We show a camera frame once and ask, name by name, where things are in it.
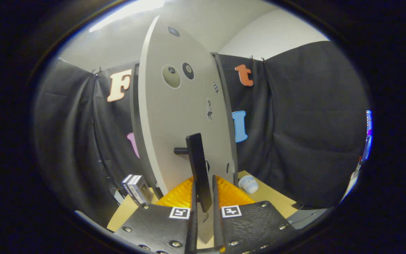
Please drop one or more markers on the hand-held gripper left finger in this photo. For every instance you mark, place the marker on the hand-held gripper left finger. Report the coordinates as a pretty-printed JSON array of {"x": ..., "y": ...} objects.
[{"x": 153, "y": 225}]

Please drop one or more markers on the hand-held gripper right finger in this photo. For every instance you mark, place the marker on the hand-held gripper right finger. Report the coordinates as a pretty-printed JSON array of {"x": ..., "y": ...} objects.
[{"x": 252, "y": 224}]

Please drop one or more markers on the white cabinet door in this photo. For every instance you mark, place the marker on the white cabinet door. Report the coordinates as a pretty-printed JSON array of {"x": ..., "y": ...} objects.
[{"x": 167, "y": 116}]

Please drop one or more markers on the small white blue box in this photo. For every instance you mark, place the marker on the small white blue box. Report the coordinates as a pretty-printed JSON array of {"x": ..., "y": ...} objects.
[
  {"x": 142, "y": 190},
  {"x": 133, "y": 187},
  {"x": 126, "y": 182}
]

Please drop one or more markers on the white rounded object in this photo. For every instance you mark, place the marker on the white rounded object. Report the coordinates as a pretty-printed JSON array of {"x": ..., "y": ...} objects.
[{"x": 248, "y": 184}]

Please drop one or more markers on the black backdrop cloth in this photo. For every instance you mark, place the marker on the black backdrop cloth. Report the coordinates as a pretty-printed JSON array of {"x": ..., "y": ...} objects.
[{"x": 312, "y": 134}]

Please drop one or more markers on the grey cabinet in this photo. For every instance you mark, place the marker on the grey cabinet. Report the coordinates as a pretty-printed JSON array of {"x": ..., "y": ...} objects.
[{"x": 226, "y": 98}]

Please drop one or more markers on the bright screen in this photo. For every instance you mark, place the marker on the bright screen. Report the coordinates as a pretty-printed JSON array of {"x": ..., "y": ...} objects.
[{"x": 368, "y": 137}]

